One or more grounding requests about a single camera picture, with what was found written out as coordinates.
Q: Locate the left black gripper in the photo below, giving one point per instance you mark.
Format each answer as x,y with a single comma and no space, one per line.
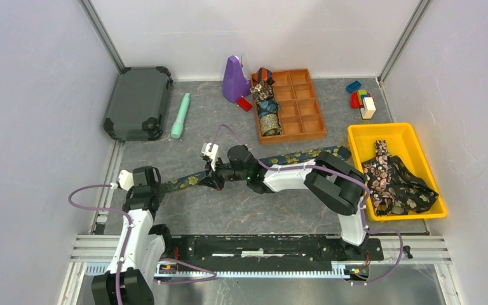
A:
160,190

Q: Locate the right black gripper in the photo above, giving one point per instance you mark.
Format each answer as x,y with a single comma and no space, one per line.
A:
211,178

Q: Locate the navy yellow floral tie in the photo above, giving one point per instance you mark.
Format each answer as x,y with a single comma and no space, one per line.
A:
341,152

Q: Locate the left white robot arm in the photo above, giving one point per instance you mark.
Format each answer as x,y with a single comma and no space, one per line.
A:
129,276

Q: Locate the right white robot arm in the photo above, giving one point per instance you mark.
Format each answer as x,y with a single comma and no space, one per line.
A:
338,185

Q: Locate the olive gold rolled tie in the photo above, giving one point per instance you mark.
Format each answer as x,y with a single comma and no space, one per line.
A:
270,125

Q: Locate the red block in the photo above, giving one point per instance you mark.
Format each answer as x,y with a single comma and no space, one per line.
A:
244,104

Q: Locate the blue patterned rolled tie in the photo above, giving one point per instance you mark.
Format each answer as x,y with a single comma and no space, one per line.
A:
266,107

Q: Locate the mint green flashlight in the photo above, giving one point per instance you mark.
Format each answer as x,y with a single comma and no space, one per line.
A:
178,125

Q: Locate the brown floral rolled tie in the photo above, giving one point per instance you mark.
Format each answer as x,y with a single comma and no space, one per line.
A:
262,91

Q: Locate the orange wooden compartment tray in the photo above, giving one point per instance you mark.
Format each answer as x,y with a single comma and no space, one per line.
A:
299,110

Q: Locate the dark green hard case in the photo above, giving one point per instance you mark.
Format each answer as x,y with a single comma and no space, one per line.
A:
138,104

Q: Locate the purple metronome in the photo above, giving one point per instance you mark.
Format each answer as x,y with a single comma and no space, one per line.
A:
234,84

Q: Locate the orange navy striped rolled tie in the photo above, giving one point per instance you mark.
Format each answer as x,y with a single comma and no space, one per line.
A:
264,75

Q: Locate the colourful toy block stack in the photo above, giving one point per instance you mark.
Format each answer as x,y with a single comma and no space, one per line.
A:
357,97

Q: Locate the pink floral dark tie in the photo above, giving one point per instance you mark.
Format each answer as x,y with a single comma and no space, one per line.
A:
378,173

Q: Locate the blue toy brick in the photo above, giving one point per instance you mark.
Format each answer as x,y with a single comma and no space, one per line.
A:
353,87

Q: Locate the white toy block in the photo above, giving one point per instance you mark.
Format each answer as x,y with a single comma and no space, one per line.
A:
368,108

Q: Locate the yellow plastic bin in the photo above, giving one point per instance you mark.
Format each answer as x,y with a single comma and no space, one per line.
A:
401,141

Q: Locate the black gold floral tie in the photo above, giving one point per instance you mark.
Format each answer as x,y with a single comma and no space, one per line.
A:
409,192

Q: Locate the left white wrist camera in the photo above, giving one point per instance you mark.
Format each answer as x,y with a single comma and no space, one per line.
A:
124,181

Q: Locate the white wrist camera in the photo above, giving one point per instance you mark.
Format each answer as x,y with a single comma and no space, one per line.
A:
210,154
124,181

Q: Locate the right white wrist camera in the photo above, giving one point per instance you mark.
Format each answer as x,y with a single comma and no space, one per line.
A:
210,154

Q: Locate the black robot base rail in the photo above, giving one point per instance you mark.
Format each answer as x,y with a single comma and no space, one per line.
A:
271,252

